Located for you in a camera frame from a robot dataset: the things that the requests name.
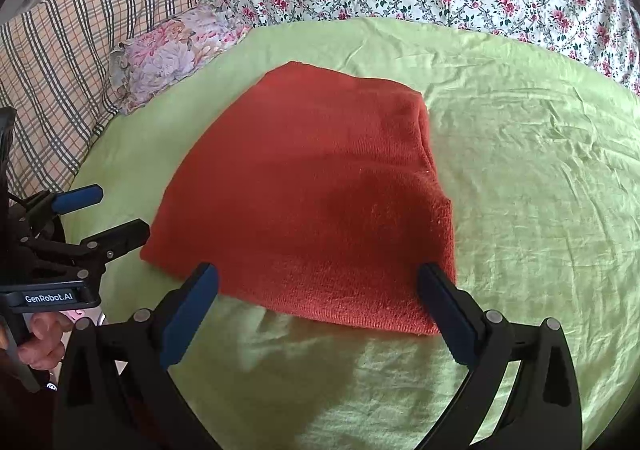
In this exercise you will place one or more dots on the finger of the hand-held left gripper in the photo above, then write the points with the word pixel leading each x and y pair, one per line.
pixel 75 200
pixel 120 236

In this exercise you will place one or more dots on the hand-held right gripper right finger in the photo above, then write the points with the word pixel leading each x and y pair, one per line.
pixel 450 315

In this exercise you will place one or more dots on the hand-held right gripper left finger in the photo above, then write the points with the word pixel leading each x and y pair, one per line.
pixel 192 315

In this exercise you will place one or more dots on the orange knit sweater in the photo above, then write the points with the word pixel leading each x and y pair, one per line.
pixel 310 190

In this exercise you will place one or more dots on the person's left hand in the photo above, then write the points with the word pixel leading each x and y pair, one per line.
pixel 47 347

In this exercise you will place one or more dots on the plaid blanket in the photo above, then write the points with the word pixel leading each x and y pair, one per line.
pixel 60 70

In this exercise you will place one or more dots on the light green bed sheet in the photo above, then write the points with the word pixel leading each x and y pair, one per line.
pixel 525 180

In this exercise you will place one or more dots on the purple floral pillow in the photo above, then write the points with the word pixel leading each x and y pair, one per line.
pixel 165 50

